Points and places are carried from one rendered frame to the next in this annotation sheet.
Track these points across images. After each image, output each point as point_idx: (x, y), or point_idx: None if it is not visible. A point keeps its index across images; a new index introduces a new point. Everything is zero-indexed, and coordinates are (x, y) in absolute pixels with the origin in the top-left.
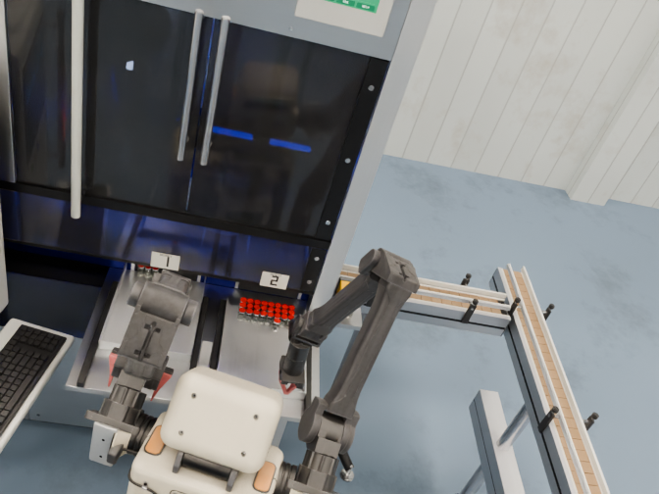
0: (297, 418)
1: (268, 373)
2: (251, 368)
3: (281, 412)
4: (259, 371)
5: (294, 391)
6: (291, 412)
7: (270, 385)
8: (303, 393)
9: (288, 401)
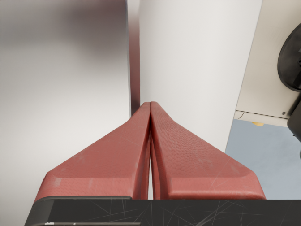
0: (260, 7)
1: (14, 163)
2: (14, 214)
3: (221, 89)
4: (20, 191)
5: (139, 77)
6: (221, 42)
7: (80, 149)
8: (138, 5)
9: (153, 61)
